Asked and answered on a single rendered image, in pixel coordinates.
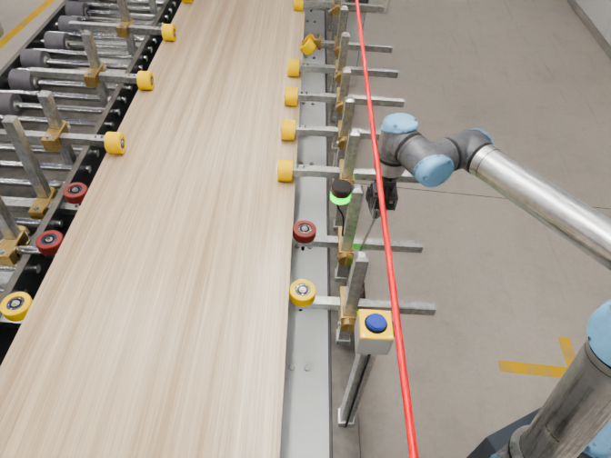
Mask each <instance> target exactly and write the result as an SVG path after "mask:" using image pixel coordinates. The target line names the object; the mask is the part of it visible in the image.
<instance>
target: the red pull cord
mask: <svg viewBox="0 0 611 458"><path fill-rule="evenodd" d="M355 1H356V16H357V23H358V31H359V39H360V46H361V55H362V62H363V69H364V78H365V85H366V100H367V107H368V115H369V123H370V131H371V138H372V146H373V154H374V161H375V170H376V183H377V191H378V199H379V207H380V214H381V222H382V230H383V237H384V245H385V253H386V268H387V275H388V282H389V291H390V298H391V306H392V314H393V321H394V329H395V337H396V351H397V359H398V367H399V374H400V383H401V390H402V397H403V406H404V413H405V421H406V435H407V443H408V451H409V458H419V457H418V450H417V443H416V430H415V423H414V416H413V409H412V403H411V395H410V388H409V382H408V374H407V368H406V354H405V347H404V340H403V334H402V326H401V319H400V313H399V305H398V299H397V291H396V279H395V271H394V265H393V257H392V250H391V244H390V236H389V230H388V222H387V215H386V202H385V196H384V188H383V181H382V175H381V167H380V161H379V153H378V146H377V140H376V127H375V119H374V112H373V106H372V98H371V92H370V84H369V78H368V71H367V63H366V50H365V44H364V37H363V29H362V23H361V15H360V9H359V2H358V0H355Z"/></svg>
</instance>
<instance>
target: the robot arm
mask: <svg viewBox="0 0 611 458"><path fill-rule="evenodd" d="M417 128H418V121H417V120H416V118H414V117H413V116H412V115H410V114H404V113H394V114H390V115H388V116H387V117H386V118H385V119H384V121H383V124H382V126H381V133H380V136H379V141H378V153H379V161H380V167H381V175H382V181H383V188H384V196H385V202H386V210H395V209H396V204H397V200H398V194H397V189H396V180H397V179H398V178H399V177H400V176H401V175H402V174H403V173H404V172H405V169H406V170H407V171H408V172H409V173H410V174H411V175H412V176H413V177H414V178H415V179H416V180H417V181H418V182H419V183H420V184H422V185H423V186H425V187H436V186H439V185H440V184H441V183H444V182H445V181H446V180H447V179H448V178H449V177H450V176H451V174H452V173H453V172H454V171H456V170H459V169H464V170H466V171H467V172H469V173H470V174H471V175H473V176H475V177H477V178H478V179H480V180H481V181H483V182H484V183H485V184H487V185H489V186H490V187H492V188H493V189H494V190H496V191H497V192H499V193H500V194H501V195H502V196H504V197H505V198H507V199H508V200H510V201H511V202H512V203H514V204H516V205H517V206H519V207H520V208H521V209H523V210H524V211H526V212H527V213H528V214H530V215H532V216H533V217H535V219H536V220H538V221H539V222H541V223H542V224H544V225H545V226H547V227H548V228H550V229H551V230H553V231H554V232H555V233H557V234H559V235H560V236H562V237H563V238H564V239H566V240H567V241H568V242H569V243H571V244H572V245H574V246H575V247H577V248H578V249H580V250H581V251H582V252H584V253H585V254H587V255H588V256H590V257H591V258H593V259H594V260H596V261H597V262H598V263H600V264H602V265H603V266H604V267H605V268H606V269H608V270H609V271H611V218H609V217H607V216H606V215H604V214H602V213H600V212H599V211H597V210H596V209H595V208H593V207H592V206H590V205H588V204H586V203H585V202H583V201H581V200H580V199H578V198H577V197H575V196H573V195H572V194H570V193H569V192H567V191H566V190H564V189H563V188H561V187H559V186H558V185H556V184H554V183H552V182H551V181H549V180H547V179H546V178H544V176H542V175H540V174H538V173H537V172H535V171H533V170H532V169H530V168H529V167H527V166H525V165H524V164H521V163H520V162H518V161H517V160H516V159H514V158H513V157H511V156H510V155H508V154H506V153H504V152H503V151H501V150H499V149H498V148H497V147H496V146H495V145H494V141H493V139H492V137H491V136H490V134H489V133H488V132H487V131H485V130H483V129H480V128H473V129H466V130H465V131H463V132H461V133H458V134H453V135H450V136H448V137H445V138H441V139H438V140H435V141H433V142H429V141H428V140H427V139H426V138H425V137H424V136H422V135H421V134H420V133H419V132H417ZM366 201H367V203H368V208H369V211H370V214H371V215H372V218H373V219H374V218H375V219H377V218H379V217H380V216H381V214H380V207H379V199H378V191H377V183H376V179H374V181H372V182H370V187H369V186H368V187H367V190H366ZM376 209H378V210H377V211H376ZM586 335H587V339H586V341H585V343H584V344H583V346H582V347H581V349H580V350H579V352H578V353H577V355H576V357H575V358H574V360H573V361H572V363H571V364H570V365H569V366H568V368H567V369H566V371H565V373H564V374H563V376H562V377H561V379H560V380H559V382H558V383H557V385H556V387H555V388H554V390H553V391H552V393H551V394H550V395H549V396H548V398H547V399H546V401H545V403H544V404H543V406H542V407H541V409H540V410H539V412H538V413H537V415H536V417H535V418H534V420H533V421H532V423H531V424H530V425H524V426H521V427H520V428H518V429H517V430H515V432H514V433H513V434H512V436H511V437H510V439H509V441H508V442H507V444H506V445H505V446H504V447H503V448H502V449H500V450H499V451H498V452H496V453H493V454H492V455H491V457H489V458H608V457H610V456H611V422H610V420H611V299H610V300H608V301H606V302H604V303H603V304H601V305H600V306H599V307H598V308H597V309H596V310H595V311H594V312H593V313H592V314H591V316H590V317H589V319H588V322H587V325H586Z"/></svg>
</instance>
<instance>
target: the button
mask: <svg viewBox="0 0 611 458"><path fill-rule="evenodd" d="M366 323H367V325H368V327H369V328H370V329H372V330H373V331H382V330H383V329H384V328H385V327H386V319H385V317H384V316H383V315H381V314H370V315H369V316H368V317H367V320H366Z"/></svg>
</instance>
